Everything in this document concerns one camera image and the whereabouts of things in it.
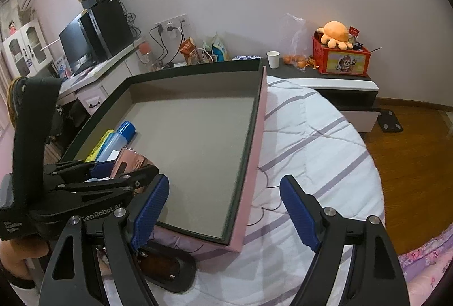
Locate orange snack bag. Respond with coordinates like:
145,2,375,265
179,37,199,65

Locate blue and white boxes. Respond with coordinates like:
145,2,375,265
55,56,69,78

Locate red printed toy box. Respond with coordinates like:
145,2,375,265
311,36,371,76

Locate person's left hand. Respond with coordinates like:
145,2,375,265
0,239,50,278

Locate black computer monitor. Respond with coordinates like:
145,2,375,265
59,14,94,75

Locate pile of small oranges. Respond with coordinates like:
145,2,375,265
283,54,308,70

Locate black floor scale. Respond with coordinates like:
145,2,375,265
377,108,404,132

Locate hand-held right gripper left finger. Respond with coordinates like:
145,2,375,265
40,173,170,306

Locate white glass-door cabinet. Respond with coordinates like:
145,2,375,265
2,18,48,78

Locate bottle with orange lid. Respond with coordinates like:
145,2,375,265
139,43,154,68

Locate white desk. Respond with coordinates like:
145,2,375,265
53,37,149,115

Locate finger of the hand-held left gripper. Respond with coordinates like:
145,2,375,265
44,159,119,183
53,164,161,198

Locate black computer tower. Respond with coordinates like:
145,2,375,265
78,1,134,59

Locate clear plastic bag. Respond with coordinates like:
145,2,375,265
281,13,308,73

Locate black remote control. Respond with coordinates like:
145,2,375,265
136,244,197,293

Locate blue and white bag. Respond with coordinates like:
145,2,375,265
211,34,230,62

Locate white wall outlet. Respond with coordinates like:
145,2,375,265
155,14,190,31

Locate pink floral bedding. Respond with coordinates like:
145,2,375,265
396,223,453,306

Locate rose gold metal cup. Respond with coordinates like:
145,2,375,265
110,147,156,193

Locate black and white low cabinet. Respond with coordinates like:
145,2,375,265
156,56,381,134

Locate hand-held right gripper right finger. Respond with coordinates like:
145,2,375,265
279,174,406,306

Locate yellow cloth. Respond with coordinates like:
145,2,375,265
5,78,22,119

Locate pink and black box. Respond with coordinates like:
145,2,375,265
56,66,268,253

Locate clear bottle with blue cap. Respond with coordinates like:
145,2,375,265
95,121,137,163

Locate black power cable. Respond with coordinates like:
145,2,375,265
150,26,167,62

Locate orange octopus plush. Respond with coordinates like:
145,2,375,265
316,21,354,51

